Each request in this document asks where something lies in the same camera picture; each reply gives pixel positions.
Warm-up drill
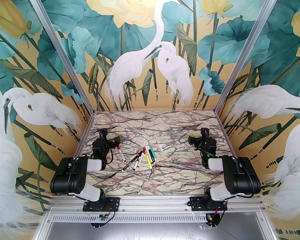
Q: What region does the red marker pen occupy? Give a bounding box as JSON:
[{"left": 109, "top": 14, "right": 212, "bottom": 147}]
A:
[
  {"left": 133, "top": 148, "right": 146, "bottom": 171},
  {"left": 117, "top": 146, "right": 126, "bottom": 163}
]

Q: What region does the slim black pen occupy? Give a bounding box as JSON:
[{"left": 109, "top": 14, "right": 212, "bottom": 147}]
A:
[{"left": 122, "top": 155, "right": 139, "bottom": 172}]

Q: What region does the white pen black print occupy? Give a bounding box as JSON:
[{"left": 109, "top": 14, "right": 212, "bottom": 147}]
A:
[{"left": 145, "top": 146, "right": 156, "bottom": 164}]

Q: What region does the perforated metal panel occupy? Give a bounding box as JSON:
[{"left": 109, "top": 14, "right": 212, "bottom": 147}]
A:
[{"left": 46, "top": 212, "right": 267, "bottom": 223}]

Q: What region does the grey metal tray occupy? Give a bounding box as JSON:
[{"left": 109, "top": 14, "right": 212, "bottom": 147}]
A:
[{"left": 35, "top": 221, "right": 278, "bottom": 240}]

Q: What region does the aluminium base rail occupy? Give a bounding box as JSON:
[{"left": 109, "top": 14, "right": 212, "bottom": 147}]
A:
[{"left": 45, "top": 196, "right": 268, "bottom": 212}]

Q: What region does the aluminium frame post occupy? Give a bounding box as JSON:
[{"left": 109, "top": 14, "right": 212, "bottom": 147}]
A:
[
  {"left": 214, "top": 0, "right": 279, "bottom": 114},
  {"left": 30, "top": 0, "right": 96, "bottom": 113}
]

